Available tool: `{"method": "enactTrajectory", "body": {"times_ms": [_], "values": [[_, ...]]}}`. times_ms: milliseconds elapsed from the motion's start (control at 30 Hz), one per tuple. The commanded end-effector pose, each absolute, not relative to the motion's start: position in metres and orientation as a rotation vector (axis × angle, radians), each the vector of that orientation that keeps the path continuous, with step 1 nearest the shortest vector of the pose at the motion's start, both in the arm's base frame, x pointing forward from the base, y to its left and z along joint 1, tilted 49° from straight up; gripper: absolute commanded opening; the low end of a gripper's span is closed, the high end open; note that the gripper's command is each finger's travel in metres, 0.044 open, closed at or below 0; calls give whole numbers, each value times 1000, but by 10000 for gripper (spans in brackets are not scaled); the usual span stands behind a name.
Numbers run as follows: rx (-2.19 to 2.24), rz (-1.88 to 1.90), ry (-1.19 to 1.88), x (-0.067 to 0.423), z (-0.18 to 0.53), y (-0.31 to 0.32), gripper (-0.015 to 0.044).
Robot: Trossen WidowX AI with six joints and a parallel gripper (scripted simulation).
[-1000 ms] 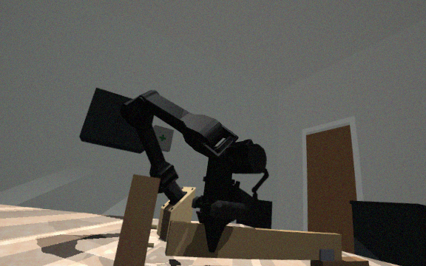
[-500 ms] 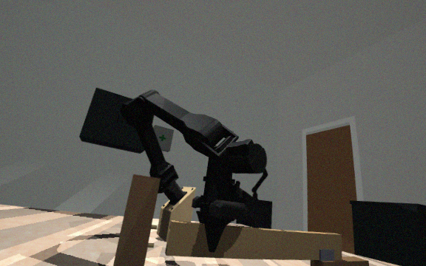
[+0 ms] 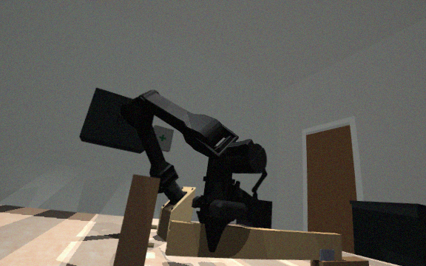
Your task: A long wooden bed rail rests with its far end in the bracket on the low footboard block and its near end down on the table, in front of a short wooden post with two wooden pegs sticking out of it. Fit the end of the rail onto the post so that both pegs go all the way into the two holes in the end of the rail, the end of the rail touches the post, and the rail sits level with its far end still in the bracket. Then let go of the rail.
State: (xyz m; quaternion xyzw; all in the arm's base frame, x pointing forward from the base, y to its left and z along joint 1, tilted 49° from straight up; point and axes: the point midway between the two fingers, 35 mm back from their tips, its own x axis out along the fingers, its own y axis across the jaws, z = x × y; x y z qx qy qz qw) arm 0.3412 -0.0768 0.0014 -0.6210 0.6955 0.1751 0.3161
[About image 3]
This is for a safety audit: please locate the long wooden bed rail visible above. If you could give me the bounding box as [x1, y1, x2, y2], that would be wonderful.
[165, 220, 342, 260]

